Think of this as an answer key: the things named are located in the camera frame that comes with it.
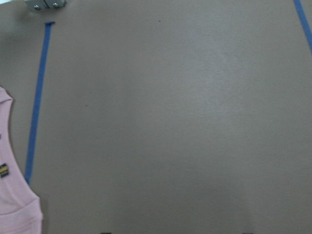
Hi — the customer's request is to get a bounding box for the pink printed t-shirt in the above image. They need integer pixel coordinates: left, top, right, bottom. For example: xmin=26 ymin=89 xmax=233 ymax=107
xmin=0 ymin=88 xmax=43 ymax=234

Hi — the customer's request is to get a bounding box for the aluminium frame post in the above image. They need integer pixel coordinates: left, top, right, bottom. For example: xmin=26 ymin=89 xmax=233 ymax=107
xmin=24 ymin=0 xmax=66 ymax=11

